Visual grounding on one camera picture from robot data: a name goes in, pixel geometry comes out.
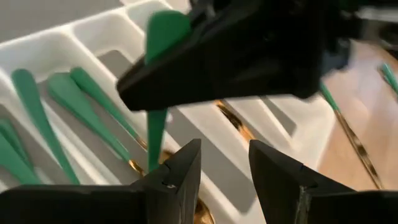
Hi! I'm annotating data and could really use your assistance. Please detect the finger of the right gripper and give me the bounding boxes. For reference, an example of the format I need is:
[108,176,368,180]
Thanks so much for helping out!
[117,9,265,111]

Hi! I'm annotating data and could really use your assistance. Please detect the white plastic cutlery tray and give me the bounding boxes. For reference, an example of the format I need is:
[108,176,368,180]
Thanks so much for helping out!
[0,0,336,224]

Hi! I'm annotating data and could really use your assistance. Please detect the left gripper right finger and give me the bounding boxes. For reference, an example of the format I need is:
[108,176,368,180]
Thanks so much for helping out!
[248,139,398,224]

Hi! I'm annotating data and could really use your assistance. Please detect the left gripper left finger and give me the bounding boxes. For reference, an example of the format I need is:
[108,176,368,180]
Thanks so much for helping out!
[0,138,202,224]

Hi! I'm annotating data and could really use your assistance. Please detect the green-handled gold fork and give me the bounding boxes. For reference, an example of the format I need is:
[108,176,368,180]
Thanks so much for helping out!
[144,10,193,173]
[69,66,175,166]
[46,72,216,224]

